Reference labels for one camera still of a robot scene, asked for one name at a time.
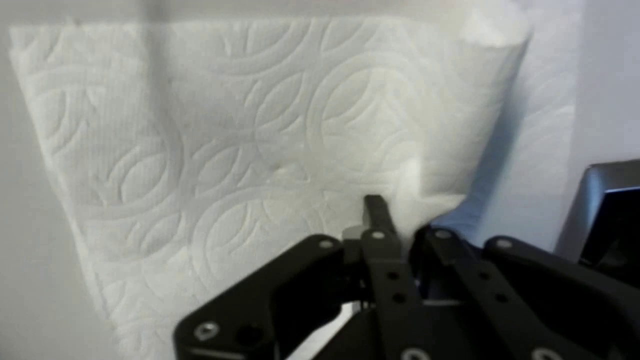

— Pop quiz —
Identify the white embossed paper towel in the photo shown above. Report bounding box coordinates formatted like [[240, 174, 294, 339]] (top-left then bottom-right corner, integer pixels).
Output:
[[6, 0, 580, 360]]

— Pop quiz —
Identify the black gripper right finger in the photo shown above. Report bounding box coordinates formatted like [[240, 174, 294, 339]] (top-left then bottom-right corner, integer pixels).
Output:
[[405, 225, 640, 360]]

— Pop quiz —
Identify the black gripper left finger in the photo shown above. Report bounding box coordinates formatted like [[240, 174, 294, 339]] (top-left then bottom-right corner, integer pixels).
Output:
[[171, 193, 424, 360]]

